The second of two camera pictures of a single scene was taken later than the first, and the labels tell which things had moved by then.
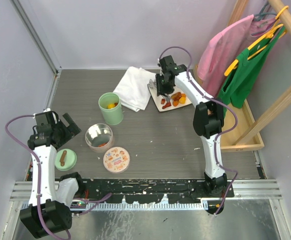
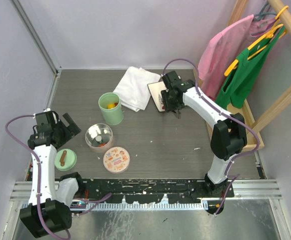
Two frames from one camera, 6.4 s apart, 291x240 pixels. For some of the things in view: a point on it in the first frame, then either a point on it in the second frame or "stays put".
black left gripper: (70, 131) stays put
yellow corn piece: (110, 106) stays put
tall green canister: (110, 104) stays put
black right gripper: (160, 89) → (167, 105)
